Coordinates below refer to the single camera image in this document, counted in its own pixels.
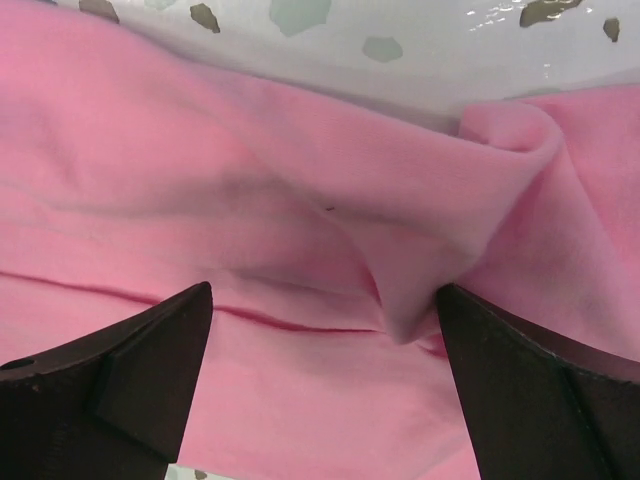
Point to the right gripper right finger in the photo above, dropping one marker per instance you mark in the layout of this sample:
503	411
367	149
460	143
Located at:
537	404

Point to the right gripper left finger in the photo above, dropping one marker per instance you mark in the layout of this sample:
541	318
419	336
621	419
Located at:
113	404

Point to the pink t shirt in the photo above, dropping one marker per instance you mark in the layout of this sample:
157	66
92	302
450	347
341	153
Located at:
324	229

